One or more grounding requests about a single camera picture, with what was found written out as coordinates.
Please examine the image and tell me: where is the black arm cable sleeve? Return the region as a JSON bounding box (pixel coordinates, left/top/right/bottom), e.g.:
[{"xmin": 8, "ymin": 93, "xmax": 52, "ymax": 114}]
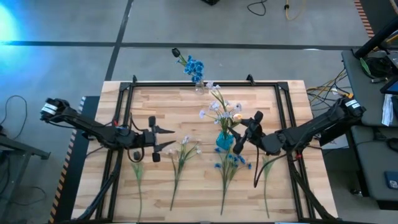
[
  {"xmin": 74, "ymin": 149, "xmax": 124, "ymax": 223},
  {"xmin": 287, "ymin": 161, "xmax": 338, "ymax": 222}
]

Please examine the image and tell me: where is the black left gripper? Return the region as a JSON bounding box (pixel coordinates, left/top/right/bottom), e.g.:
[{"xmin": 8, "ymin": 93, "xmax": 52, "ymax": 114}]
[{"xmin": 136, "ymin": 115, "xmax": 177, "ymax": 163}]

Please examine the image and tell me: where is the tablet with blue screen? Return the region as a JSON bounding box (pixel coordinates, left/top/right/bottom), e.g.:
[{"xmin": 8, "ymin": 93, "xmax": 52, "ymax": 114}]
[{"xmin": 379, "ymin": 76, "xmax": 398, "ymax": 96}]

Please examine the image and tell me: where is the black right arm cable sleeve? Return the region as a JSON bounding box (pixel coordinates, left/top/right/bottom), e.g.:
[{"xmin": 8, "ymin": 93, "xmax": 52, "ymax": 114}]
[{"xmin": 287, "ymin": 161, "xmax": 338, "ymax": 222}]

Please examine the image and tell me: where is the yellow and black cable bundle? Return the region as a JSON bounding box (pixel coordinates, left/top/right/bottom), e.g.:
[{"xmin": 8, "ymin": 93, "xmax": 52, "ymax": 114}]
[{"xmin": 306, "ymin": 68, "xmax": 354, "ymax": 108}]

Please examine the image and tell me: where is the white paper sheet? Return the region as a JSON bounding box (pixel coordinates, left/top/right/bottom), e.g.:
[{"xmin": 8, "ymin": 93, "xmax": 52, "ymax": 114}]
[{"xmin": 381, "ymin": 93, "xmax": 395, "ymax": 127}]

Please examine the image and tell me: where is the black floor cable loop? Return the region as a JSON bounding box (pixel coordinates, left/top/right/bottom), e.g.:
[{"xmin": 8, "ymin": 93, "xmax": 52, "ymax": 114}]
[{"xmin": 0, "ymin": 95, "xmax": 29, "ymax": 141}]

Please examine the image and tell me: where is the green flat object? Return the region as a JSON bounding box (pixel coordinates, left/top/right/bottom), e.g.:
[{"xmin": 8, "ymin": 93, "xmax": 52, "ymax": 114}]
[{"xmin": 359, "ymin": 57, "xmax": 371, "ymax": 76}]

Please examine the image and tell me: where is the white artificial flower spray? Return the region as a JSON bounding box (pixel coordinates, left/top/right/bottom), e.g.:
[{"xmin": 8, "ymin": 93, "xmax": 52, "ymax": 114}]
[
  {"xmin": 165, "ymin": 134, "xmax": 203, "ymax": 212},
  {"xmin": 198, "ymin": 80, "xmax": 244, "ymax": 141}
]

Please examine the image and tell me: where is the dark grey metal stand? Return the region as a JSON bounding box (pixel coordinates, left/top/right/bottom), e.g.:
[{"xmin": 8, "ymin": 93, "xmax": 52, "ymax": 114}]
[{"xmin": 0, "ymin": 133, "xmax": 52, "ymax": 224}]

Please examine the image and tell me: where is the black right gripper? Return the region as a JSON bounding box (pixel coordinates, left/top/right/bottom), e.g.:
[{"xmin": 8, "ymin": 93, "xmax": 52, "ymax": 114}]
[{"xmin": 228, "ymin": 110, "xmax": 266, "ymax": 156}]

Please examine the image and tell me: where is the pale yellow artificial tulip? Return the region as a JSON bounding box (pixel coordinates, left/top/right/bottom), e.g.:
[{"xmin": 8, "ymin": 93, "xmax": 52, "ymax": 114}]
[{"xmin": 226, "ymin": 113, "xmax": 244, "ymax": 138}]

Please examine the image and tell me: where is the peach artificial tulip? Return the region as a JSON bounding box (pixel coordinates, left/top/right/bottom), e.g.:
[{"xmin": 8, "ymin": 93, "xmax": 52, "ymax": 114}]
[{"xmin": 261, "ymin": 154, "xmax": 276, "ymax": 219}]

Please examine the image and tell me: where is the black diagonal pole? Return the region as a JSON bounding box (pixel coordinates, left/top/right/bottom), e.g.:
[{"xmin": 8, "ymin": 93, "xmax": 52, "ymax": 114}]
[{"xmin": 354, "ymin": 17, "xmax": 398, "ymax": 59}]

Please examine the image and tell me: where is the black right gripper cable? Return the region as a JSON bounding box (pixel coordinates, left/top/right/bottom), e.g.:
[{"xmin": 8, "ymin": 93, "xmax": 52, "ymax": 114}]
[{"xmin": 252, "ymin": 145, "xmax": 289, "ymax": 189}]

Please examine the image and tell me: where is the black metal table frame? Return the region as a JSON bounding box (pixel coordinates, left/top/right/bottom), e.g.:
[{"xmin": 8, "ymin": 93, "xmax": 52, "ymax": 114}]
[{"xmin": 95, "ymin": 73, "xmax": 315, "ymax": 224}]

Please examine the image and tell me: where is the yellow floor cable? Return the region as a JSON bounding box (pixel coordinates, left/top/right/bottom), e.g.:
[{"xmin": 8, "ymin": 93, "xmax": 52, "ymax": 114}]
[{"xmin": 284, "ymin": 0, "xmax": 308, "ymax": 22}]

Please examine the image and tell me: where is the black hazard striped floor mat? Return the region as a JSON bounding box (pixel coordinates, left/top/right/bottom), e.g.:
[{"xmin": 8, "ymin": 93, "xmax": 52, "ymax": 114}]
[{"xmin": 48, "ymin": 95, "xmax": 105, "ymax": 224}]

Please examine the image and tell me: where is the grey desk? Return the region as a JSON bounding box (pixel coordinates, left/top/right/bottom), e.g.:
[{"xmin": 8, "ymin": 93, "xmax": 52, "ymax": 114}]
[{"xmin": 341, "ymin": 48, "xmax": 398, "ymax": 127}]

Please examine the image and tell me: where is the blue smartphone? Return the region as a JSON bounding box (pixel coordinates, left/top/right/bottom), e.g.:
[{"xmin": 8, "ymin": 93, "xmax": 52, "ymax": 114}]
[{"xmin": 384, "ymin": 170, "xmax": 398, "ymax": 190}]

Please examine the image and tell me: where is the black left arm cable sleeve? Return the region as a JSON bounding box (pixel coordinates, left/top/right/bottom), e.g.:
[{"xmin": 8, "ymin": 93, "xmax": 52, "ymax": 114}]
[{"xmin": 74, "ymin": 149, "xmax": 124, "ymax": 223}]

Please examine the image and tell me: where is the black coiled cable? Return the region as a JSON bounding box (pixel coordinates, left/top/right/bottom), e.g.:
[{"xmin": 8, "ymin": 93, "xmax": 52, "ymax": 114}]
[{"xmin": 366, "ymin": 55, "xmax": 391, "ymax": 80}]

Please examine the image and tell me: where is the blue artificial flower spray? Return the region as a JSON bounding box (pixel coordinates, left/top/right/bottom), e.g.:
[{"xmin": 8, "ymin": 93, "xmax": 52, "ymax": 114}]
[
  {"xmin": 213, "ymin": 146, "xmax": 252, "ymax": 216},
  {"xmin": 177, "ymin": 54, "xmax": 205, "ymax": 84}
]

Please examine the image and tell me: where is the blue cut glass vase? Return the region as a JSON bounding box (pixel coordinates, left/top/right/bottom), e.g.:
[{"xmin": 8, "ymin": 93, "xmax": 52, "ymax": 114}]
[{"xmin": 216, "ymin": 130, "xmax": 234, "ymax": 151}]

